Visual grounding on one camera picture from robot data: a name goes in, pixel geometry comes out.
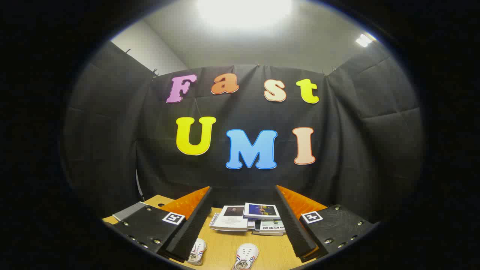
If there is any white striped canvas shoe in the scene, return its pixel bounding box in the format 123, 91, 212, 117
232, 243, 260, 270
187, 238, 207, 266

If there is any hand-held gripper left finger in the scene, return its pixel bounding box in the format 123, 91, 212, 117
109, 186, 213, 263

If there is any blue picture cover book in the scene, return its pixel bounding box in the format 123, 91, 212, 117
243, 202, 281, 221

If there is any dark book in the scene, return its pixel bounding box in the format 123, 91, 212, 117
252, 229, 285, 237

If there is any white portrait cover book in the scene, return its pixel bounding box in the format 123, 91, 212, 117
212, 205, 256, 232

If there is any small ceiling light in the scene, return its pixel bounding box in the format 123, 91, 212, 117
355, 33, 376, 48

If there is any large ceiling light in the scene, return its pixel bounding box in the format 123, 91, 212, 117
195, 0, 294, 31

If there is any beige fabric storage box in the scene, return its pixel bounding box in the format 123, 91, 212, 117
112, 202, 147, 222

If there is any pale green cover book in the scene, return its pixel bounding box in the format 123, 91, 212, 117
259, 219, 286, 235

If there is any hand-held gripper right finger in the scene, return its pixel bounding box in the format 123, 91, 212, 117
276, 184, 377, 263

